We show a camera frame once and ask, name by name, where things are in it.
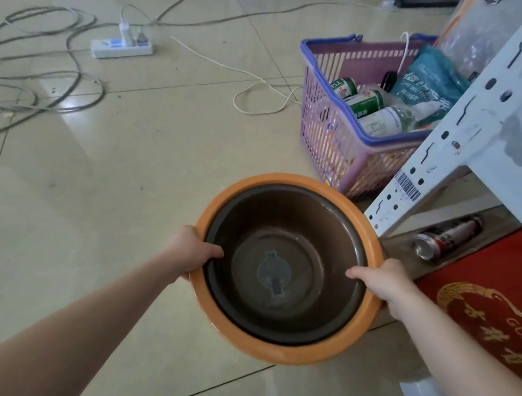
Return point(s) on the clear plastic bag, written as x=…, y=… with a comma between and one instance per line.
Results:
x=473, y=31

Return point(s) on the small black bottle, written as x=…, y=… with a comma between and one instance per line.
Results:
x=388, y=81

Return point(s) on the red gift box gold print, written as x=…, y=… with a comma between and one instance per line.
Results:
x=492, y=279

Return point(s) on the clear plastic bottle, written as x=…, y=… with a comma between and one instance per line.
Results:
x=386, y=120

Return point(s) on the person's right hand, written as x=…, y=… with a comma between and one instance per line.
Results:
x=396, y=285

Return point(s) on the white power strip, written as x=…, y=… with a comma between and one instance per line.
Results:
x=121, y=49

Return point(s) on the person's left hand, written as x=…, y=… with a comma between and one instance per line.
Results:
x=187, y=253

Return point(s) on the orange plastic basin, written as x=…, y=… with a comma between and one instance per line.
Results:
x=265, y=351

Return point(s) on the pink shopping basket blue rim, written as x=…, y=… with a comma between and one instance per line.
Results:
x=329, y=147

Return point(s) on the person's right thumb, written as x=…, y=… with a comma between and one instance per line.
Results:
x=362, y=274

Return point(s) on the white charger plug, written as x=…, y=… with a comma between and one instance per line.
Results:
x=124, y=31

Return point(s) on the dark translucent bowl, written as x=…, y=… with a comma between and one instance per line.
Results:
x=295, y=231

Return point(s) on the small green drink can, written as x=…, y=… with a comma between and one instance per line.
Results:
x=344, y=88

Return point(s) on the red and white drink can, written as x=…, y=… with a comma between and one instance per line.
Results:
x=449, y=237

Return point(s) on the person's left forearm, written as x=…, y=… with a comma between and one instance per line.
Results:
x=68, y=337

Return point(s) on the grey plug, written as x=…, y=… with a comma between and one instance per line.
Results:
x=142, y=38

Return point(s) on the person's left thumb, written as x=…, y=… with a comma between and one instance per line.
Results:
x=211, y=252

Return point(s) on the teal snack packet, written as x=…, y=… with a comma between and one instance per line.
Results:
x=425, y=83

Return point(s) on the large green drink can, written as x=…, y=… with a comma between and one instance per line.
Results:
x=365, y=104

